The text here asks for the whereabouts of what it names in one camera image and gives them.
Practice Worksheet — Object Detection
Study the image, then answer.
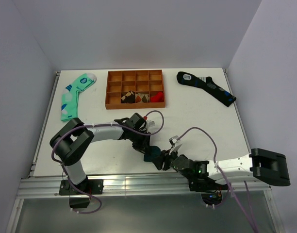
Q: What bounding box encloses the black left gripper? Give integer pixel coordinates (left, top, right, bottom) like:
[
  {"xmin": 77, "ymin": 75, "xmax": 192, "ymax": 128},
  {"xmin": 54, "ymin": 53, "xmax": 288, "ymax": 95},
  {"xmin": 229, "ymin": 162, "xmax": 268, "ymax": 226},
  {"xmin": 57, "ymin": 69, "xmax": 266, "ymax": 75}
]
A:
[{"xmin": 129, "ymin": 129, "xmax": 150, "ymax": 156}]

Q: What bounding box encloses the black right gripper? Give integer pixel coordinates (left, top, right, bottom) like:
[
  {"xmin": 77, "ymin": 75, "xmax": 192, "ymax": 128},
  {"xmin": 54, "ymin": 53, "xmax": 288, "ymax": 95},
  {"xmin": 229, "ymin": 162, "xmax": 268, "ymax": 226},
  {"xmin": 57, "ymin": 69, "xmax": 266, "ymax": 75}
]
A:
[{"xmin": 150, "ymin": 146, "xmax": 178, "ymax": 170}]

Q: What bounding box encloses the dark green reindeer sock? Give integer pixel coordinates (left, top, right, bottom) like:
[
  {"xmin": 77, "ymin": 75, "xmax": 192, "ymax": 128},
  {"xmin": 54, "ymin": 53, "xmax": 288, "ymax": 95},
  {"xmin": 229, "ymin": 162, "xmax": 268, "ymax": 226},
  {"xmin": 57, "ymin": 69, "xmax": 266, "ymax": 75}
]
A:
[{"xmin": 143, "ymin": 146, "xmax": 161, "ymax": 163}]

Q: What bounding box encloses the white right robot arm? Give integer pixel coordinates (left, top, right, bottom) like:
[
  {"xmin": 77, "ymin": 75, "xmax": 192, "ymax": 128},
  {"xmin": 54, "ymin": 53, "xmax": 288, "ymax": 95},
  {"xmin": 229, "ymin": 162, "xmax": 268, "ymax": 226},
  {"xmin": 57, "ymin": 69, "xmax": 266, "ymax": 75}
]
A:
[{"xmin": 145, "ymin": 149, "xmax": 291, "ymax": 192}]

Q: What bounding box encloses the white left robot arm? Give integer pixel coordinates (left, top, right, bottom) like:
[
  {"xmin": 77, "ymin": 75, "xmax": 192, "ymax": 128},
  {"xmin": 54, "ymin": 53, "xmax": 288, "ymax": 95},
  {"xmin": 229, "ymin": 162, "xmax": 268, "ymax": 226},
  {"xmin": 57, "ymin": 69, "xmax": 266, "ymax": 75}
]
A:
[{"xmin": 49, "ymin": 113, "xmax": 153, "ymax": 194}]

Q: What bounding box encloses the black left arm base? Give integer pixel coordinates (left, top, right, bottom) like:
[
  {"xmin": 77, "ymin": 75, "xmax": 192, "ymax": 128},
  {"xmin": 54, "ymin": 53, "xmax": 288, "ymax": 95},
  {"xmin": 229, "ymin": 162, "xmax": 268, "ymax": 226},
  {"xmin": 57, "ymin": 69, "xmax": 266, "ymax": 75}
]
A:
[{"xmin": 58, "ymin": 178, "xmax": 103, "ymax": 209}]

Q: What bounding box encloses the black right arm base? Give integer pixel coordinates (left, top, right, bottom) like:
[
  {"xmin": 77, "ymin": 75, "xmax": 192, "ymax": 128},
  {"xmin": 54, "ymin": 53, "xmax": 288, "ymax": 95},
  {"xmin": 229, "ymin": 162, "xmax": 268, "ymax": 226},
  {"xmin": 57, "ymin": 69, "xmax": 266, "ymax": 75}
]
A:
[{"xmin": 189, "ymin": 179, "xmax": 229, "ymax": 207}]

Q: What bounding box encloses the argyle patterned rolled sock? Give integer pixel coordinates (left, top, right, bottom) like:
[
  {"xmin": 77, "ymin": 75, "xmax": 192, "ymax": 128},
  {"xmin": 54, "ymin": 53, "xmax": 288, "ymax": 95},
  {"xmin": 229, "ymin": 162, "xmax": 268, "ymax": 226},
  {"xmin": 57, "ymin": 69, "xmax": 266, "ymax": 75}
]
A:
[{"xmin": 135, "ymin": 93, "xmax": 150, "ymax": 103}]

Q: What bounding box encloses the dark brown rolled sock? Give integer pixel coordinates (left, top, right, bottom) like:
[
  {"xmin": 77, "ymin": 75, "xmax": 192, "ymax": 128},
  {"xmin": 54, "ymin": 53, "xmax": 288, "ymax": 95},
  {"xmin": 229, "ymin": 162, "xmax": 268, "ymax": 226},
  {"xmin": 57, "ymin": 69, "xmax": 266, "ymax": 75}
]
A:
[{"xmin": 121, "ymin": 91, "xmax": 135, "ymax": 103}]

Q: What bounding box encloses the red rolled sock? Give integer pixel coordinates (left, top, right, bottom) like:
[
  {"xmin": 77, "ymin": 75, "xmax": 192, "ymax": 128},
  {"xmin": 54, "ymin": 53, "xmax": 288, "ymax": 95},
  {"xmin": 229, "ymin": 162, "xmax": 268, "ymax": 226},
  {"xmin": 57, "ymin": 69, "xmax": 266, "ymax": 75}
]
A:
[{"xmin": 150, "ymin": 92, "xmax": 164, "ymax": 103}]

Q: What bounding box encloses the orange wooden compartment tray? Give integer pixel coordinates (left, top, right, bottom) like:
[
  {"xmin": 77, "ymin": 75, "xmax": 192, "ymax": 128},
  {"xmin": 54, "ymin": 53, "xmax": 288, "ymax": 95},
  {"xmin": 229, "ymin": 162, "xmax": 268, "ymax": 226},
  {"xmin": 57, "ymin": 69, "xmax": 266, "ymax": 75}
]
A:
[{"xmin": 105, "ymin": 70, "xmax": 166, "ymax": 110}]

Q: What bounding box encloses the mint green patterned sock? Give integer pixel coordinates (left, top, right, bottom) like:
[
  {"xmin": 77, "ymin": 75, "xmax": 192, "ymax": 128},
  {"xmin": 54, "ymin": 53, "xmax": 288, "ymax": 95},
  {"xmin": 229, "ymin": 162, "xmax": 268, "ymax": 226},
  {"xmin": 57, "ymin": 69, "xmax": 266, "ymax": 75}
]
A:
[{"xmin": 61, "ymin": 73, "xmax": 97, "ymax": 122}]

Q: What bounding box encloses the black and blue sock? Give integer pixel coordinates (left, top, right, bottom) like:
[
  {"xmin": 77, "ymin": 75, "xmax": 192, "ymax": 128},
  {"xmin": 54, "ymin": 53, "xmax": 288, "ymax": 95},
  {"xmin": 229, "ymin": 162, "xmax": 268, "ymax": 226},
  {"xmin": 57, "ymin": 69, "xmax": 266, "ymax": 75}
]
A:
[{"xmin": 176, "ymin": 71, "xmax": 236, "ymax": 107}]

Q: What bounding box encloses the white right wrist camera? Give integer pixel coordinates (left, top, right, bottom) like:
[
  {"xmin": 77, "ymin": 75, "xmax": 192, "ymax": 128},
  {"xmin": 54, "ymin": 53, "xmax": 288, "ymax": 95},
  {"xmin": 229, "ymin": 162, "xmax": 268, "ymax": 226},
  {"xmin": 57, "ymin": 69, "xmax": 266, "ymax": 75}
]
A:
[{"xmin": 169, "ymin": 135, "xmax": 182, "ymax": 154}]

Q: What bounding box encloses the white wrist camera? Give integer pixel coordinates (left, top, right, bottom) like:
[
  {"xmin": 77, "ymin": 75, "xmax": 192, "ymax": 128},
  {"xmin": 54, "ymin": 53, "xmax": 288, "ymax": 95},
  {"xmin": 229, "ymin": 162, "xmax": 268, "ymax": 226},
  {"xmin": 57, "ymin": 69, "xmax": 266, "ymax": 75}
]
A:
[
  {"xmin": 169, "ymin": 135, "xmax": 182, "ymax": 154},
  {"xmin": 143, "ymin": 116, "xmax": 155, "ymax": 129}
]

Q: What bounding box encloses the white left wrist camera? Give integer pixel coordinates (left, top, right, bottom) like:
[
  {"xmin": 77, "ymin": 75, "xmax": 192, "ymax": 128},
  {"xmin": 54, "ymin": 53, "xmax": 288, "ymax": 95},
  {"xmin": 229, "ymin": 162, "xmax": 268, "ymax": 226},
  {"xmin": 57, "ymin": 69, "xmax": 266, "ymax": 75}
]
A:
[{"xmin": 143, "ymin": 116, "xmax": 155, "ymax": 129}]

